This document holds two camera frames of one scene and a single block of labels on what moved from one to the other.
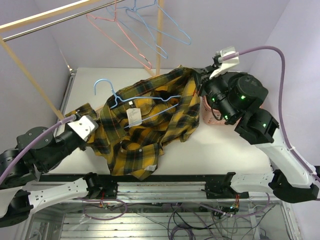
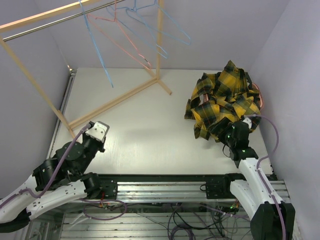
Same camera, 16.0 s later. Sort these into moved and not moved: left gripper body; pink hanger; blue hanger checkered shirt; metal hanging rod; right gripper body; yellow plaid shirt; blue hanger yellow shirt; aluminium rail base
Moved: blue hanger yellow shirt; yellow plaid shirt; left gripper body; right gripper body
Not moved: pink hanger; blue hanger checkered shirt; aluminium rail base; metal hanging rod
